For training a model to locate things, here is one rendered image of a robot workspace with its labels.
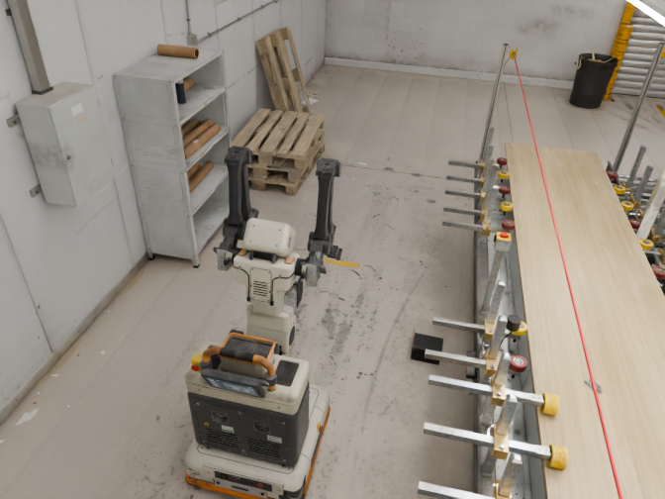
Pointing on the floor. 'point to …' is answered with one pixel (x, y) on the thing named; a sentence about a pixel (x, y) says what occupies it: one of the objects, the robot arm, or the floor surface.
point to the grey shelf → (158, 175)
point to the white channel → (652, 210)
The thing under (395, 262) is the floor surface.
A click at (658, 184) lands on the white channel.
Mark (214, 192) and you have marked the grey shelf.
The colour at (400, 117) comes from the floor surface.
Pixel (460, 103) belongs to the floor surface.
